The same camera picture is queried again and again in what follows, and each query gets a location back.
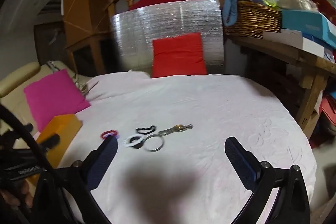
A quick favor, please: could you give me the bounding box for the beige sofa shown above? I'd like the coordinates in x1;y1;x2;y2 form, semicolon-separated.
0;61;92;140

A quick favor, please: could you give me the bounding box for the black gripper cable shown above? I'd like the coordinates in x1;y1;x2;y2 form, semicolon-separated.
0;104;87;224

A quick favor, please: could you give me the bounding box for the orange cardboard box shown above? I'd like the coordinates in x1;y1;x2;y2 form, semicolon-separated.
26;114;83;185

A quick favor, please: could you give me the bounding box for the white pearl bracelet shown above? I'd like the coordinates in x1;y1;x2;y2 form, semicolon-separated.
123;135;145;149

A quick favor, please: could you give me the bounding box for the pink cushion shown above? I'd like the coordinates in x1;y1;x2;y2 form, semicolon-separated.
24;69;91;132

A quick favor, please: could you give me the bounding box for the red bag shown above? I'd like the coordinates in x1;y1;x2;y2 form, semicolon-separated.
319;95;336;132

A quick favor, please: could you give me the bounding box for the blue box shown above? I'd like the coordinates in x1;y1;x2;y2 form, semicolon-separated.
281;9;336;42

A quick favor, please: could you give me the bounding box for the person's left hand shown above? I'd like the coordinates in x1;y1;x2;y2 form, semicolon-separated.
0;182;33;211

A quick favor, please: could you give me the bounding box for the silver bangle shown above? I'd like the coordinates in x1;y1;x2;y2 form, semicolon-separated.
143;134;165;152

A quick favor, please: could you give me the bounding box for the silver foil panel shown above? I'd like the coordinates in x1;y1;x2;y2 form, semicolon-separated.
110;0;226;75

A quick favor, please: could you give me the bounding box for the wooden shelf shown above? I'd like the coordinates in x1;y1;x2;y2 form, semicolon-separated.
226;35;336;139

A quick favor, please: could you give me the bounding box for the blue cloth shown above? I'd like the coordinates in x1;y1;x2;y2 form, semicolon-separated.
222;0;250;26

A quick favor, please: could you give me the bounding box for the white box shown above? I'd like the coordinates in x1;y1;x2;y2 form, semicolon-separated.
262;30;326;58

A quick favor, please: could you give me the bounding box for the black bracelet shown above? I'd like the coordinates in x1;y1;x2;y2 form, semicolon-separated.
136;125;157;135

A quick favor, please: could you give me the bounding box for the red cushion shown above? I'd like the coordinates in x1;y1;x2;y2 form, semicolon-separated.
152;32;208;78

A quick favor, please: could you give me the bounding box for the white towel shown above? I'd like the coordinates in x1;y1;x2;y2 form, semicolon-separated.
58;70;317;224

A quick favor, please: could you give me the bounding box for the wicker basket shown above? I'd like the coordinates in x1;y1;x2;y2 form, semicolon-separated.
223;0;282;37

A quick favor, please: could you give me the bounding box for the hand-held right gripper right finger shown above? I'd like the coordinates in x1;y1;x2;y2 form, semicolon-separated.
224;136;313;224

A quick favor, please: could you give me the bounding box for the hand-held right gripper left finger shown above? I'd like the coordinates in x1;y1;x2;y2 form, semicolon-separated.
33;135;119;224

